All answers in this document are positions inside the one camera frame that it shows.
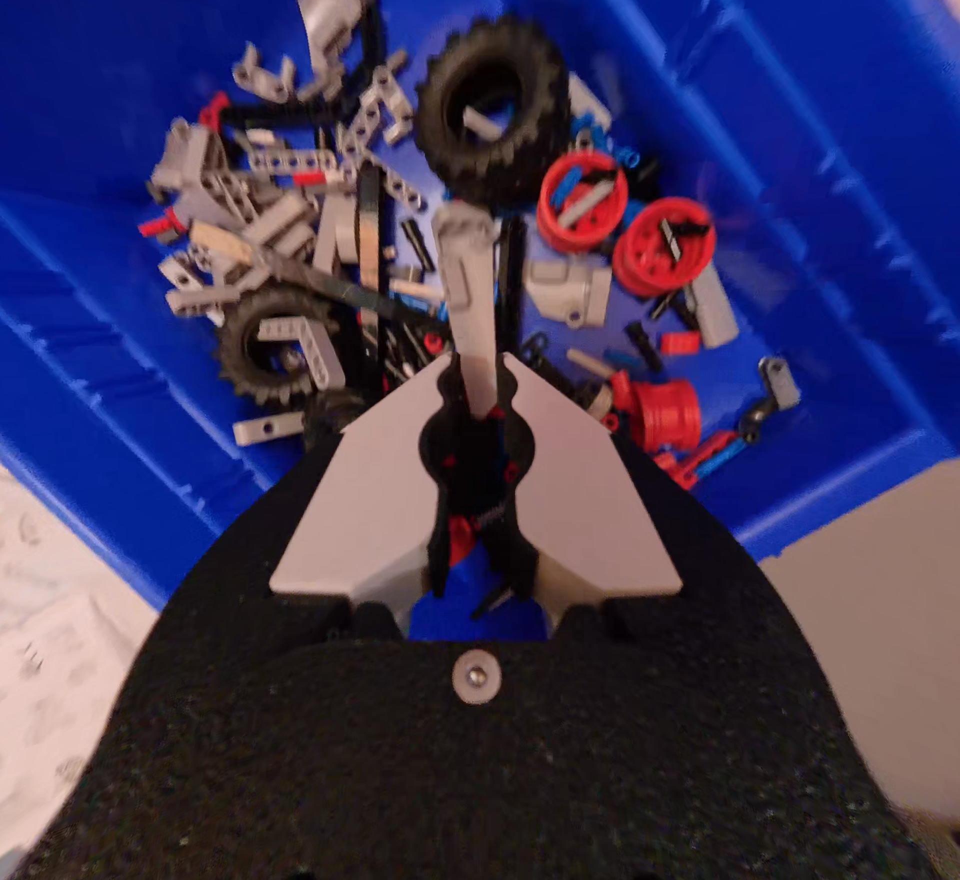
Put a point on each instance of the blue plastic bin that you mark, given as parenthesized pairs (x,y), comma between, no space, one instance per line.
(787,145)

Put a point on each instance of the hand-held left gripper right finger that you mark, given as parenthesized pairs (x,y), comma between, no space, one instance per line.
(592,520)

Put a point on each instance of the large black toy tire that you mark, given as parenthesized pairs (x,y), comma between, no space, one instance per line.
(442,137)

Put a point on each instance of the small black toy tire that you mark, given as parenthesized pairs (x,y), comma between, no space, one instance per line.
(240,362)
(334,411)

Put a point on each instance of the white instruction booklet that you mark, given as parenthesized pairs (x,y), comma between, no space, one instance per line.
(60,632)

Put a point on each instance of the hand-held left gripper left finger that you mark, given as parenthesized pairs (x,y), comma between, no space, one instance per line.
(360,520)

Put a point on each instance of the pile of toy brick parts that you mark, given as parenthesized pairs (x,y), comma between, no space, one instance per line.
(217,182)

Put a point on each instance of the red toy wheel rim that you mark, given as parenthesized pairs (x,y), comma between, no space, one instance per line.
(637,265)
(551,220)
(667,407)

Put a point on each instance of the light grey toy panel piece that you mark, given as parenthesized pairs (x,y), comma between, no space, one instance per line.
(469,310)

